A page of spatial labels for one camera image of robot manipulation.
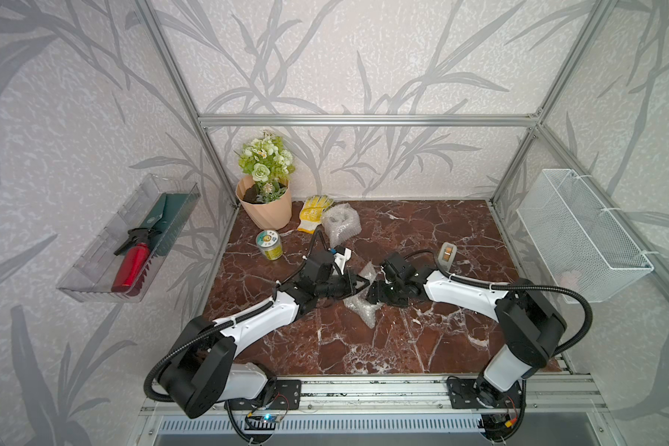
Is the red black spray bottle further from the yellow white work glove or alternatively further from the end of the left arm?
the yellow white work glove

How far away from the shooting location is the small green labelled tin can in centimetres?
98

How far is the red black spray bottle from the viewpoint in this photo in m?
0.56

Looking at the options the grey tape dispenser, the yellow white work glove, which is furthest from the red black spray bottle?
the grey tape dispenser

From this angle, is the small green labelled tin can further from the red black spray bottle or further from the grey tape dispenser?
the grey tape dispenser

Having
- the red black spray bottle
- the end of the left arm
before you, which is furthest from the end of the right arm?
the red black spray bottle

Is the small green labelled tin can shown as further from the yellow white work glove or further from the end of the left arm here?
the end of the left arm

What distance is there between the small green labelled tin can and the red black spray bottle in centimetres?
35

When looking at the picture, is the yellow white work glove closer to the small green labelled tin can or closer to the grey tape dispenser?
the small green labelled tin can

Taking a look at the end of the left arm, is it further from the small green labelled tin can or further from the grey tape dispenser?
the grey tape dispenser

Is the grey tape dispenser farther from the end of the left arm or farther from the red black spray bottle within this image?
the red black spray bottle

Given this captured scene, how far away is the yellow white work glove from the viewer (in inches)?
44.9

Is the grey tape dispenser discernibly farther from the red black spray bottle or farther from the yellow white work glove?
the red black spray bottle

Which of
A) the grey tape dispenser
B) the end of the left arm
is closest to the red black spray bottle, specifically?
the end of the left arm

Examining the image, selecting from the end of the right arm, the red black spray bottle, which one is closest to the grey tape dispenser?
the end of the right arm
